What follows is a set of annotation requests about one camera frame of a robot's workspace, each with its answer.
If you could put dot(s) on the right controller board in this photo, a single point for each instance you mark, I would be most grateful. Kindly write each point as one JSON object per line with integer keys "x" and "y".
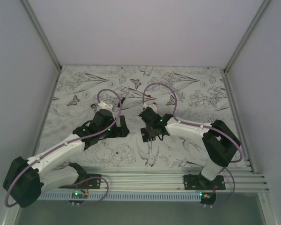
{"x": 207, "y": 199}

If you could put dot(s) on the aluminium frame post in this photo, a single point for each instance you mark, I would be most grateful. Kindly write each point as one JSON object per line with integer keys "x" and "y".
{"x": 255, "y": 21}
{"x": 37, "y": 26}

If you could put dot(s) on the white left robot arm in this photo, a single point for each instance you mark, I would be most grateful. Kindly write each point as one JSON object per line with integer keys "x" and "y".
{"x": 27, "y": 179}

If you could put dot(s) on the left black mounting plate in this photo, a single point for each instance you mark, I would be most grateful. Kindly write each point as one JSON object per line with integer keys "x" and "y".
{"x": 87, "y": 181}

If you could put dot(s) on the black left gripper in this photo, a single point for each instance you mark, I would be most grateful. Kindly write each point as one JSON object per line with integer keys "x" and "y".
{"x": 119, "y": 131}

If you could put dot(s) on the aluminium frame post left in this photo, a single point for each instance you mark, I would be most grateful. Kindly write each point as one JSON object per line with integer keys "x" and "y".
{"x": 37, "y": 26}

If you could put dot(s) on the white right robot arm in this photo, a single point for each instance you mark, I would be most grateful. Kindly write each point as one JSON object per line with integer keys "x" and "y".
{"x": 219, "y": 141}

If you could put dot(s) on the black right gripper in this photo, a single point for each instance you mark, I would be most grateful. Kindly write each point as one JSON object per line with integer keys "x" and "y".
{"x": 153, "y": 134}

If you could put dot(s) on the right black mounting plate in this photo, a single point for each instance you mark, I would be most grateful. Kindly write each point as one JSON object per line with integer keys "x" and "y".
{"x": 198, "y": 182}

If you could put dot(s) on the white slotted cable duct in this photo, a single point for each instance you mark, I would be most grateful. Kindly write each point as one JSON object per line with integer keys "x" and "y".
{"x": 127, "y": 196}

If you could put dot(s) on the controller board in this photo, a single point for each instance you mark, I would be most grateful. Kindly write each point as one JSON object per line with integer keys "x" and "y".
{"x": 207, "y": 199}
{"x": 78, "y": 198}

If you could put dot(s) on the aluminium frame post right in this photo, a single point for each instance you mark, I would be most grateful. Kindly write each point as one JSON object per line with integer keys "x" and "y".
{"x": 255, "y": 21}

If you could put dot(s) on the black mounting plate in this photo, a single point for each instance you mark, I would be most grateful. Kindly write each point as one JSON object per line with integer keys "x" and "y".
{"x": 198, "y": 182}
{"x": 87, "y": 181}

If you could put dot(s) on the silver ratchet wrench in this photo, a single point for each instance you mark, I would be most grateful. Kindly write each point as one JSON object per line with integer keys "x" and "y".
{"x": 93, "y": 106}

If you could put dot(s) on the left controller board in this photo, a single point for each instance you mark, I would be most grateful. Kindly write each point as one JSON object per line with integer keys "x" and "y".
{"x": 78, "y": 198}

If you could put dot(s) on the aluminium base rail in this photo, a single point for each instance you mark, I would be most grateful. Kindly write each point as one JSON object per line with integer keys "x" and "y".
{"x": 164, "y": 180}

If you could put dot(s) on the black fuse box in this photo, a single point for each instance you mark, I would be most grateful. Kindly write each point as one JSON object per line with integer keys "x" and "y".
{"x": 146, "y": 137}

